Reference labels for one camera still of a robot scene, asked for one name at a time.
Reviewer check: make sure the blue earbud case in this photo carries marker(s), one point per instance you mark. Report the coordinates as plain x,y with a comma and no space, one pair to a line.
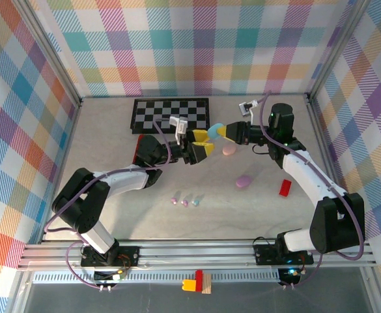
213,131

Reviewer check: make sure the pink earbud case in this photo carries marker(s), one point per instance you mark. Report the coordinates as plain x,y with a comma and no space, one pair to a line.
229,150

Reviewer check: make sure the purple earbud case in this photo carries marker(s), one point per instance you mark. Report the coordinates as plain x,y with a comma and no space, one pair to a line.
243,181

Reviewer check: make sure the blue earbud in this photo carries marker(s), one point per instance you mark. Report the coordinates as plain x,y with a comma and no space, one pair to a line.
195,202

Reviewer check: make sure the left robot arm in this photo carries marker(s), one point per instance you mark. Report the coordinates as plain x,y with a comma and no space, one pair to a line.
79,208

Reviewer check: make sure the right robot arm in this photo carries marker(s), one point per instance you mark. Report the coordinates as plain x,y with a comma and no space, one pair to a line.
333,221

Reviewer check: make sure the red cylinder with grey end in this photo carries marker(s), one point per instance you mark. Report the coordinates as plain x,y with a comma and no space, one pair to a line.
137,150

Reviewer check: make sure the black and grey chessboard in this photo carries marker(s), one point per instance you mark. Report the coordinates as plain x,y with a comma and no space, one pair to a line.
151,111

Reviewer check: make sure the long red toy brick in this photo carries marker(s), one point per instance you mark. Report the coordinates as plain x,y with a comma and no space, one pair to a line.
285,187

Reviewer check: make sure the small red toy brick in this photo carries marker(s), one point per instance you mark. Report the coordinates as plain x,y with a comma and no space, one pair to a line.
199,275

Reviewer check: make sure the small controller board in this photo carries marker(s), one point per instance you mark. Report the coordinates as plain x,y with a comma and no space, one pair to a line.
291,273
112,277

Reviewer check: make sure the wooden toy block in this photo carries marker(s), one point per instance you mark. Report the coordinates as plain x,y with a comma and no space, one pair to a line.
207,285

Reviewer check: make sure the yellow toy brick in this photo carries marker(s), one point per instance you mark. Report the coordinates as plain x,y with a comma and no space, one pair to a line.
190,285

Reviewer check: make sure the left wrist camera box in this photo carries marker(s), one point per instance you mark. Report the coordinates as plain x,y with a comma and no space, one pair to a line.
180,125

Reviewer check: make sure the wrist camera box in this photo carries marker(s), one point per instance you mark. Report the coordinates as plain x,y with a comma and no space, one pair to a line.
180,125
245,108

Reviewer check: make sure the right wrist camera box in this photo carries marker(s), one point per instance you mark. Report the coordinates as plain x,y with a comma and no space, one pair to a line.
245,108

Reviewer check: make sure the aluminium table side rail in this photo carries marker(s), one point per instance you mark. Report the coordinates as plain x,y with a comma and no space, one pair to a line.
70,137
319,130

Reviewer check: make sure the aluminium front rail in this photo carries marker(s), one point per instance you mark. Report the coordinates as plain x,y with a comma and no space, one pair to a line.
193,256

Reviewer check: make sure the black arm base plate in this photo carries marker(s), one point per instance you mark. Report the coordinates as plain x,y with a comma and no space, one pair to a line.
128,256
265,254

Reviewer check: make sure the aluminium frame post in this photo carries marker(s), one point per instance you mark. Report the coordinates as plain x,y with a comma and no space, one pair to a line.
53,50
335,49

